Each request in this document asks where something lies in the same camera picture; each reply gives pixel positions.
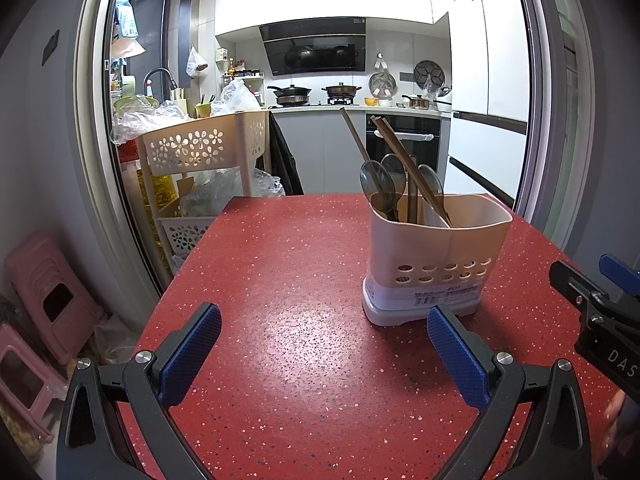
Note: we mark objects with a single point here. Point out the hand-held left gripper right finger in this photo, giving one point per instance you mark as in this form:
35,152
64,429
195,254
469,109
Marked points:
457,360

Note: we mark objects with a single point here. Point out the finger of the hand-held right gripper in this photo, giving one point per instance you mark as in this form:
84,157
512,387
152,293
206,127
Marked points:
617,267
570,280

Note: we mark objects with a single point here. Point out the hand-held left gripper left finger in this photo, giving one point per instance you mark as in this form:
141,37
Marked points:
192,355

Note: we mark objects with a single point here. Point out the beige plastic utensil holder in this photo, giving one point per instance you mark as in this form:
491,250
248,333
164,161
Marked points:
425,250

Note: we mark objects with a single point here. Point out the dark glossy spoon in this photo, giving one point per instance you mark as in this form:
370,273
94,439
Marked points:
431,180
395,170

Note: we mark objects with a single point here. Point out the translucent brown spoon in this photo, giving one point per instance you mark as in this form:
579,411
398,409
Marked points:
375,180

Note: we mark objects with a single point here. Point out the person's right hand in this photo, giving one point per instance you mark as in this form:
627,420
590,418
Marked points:
614,420

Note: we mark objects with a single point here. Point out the clear plastic floor bag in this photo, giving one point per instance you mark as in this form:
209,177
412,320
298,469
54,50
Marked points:
117,340

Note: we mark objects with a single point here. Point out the yellow patterned bag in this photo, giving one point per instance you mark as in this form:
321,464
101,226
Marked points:
150,200

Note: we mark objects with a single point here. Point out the crumpled clear plastic bag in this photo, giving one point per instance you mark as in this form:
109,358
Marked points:
140,120
220,185

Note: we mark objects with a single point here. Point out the pink plastic stool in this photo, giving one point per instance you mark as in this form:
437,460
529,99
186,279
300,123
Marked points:
35,265
15,340

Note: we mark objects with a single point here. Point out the black built-in oven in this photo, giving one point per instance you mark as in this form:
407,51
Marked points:
425,155

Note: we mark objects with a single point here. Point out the beige perforated storage cart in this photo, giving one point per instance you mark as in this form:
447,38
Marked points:
190,147

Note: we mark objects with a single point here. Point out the black hanging cloth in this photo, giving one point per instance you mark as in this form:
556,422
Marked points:
285,160

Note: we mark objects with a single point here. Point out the white refrigerator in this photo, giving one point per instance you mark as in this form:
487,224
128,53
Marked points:
480,60

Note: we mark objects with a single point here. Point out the green container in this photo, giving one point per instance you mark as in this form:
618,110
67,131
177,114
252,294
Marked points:
204,110

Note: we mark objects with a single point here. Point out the yellow bowl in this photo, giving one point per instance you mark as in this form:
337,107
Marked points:
371,101

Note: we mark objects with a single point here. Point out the black wok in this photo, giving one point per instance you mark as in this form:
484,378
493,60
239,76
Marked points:
292,94

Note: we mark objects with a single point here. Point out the white spice rack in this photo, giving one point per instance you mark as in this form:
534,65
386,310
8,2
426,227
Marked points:
245,74

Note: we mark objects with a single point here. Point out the black kitchen faucet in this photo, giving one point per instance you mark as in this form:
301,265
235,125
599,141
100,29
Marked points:
159,70

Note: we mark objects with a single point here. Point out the lidded cooking pot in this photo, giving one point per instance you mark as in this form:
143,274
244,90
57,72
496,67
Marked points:
341,91

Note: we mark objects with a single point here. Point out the hanging white plastic bag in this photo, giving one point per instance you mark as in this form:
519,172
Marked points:
195,62

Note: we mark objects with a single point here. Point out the black range hood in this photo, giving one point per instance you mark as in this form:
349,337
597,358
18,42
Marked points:
315,55

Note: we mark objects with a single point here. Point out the hanging blue white bag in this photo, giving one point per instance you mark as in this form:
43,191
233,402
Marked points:
127,25

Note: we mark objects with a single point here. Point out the round divided wall plate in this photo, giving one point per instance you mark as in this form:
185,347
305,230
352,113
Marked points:
429,72

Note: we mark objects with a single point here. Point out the dark wall panel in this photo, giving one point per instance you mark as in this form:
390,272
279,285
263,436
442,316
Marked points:
50,47

